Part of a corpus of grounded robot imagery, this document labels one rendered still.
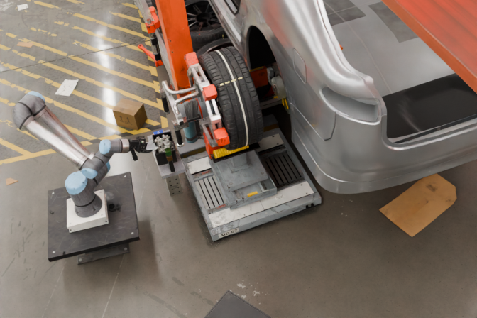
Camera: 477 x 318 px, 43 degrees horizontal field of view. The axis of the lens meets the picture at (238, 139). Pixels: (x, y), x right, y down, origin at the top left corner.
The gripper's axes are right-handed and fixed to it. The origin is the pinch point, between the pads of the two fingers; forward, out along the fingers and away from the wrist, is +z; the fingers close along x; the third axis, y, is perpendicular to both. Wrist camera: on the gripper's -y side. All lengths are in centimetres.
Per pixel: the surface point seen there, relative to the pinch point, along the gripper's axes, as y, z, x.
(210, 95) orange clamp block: 55, 15, -18
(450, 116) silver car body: 87, 144, -81
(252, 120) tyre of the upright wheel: 45, 43, -29
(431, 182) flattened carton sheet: 15, 190, -65
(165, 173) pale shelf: -21.9, 11.6, -1.4
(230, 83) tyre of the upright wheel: 61, 29, -13
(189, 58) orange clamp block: 54, 19, 25
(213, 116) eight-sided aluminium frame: 41, 21, -20
